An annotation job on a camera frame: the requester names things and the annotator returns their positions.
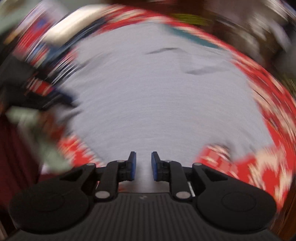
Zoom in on grey knit sweater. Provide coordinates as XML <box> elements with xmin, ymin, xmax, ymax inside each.
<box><xmin>54</xmin><ymin>22</ymin><xmax>273</xmax><ymax>166</ymax></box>

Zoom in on red patterned christmas tablecloth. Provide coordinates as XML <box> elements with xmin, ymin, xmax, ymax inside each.
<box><xmin>6</xmin><ymin>1</ymin><xmax>295</xmax><ymax>208</ymax></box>

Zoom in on green cutting mat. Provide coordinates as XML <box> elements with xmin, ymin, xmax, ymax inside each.
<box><xmin>161</xmin><ymin>24</ymin><xmax>223</xmax><ymax>50</ymax></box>

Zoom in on folded white towel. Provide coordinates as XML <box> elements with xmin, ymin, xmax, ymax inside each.
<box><xmin>42</xmin><ymin>4</ymin><xmax>110</xmax><ymax>46</ymax></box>

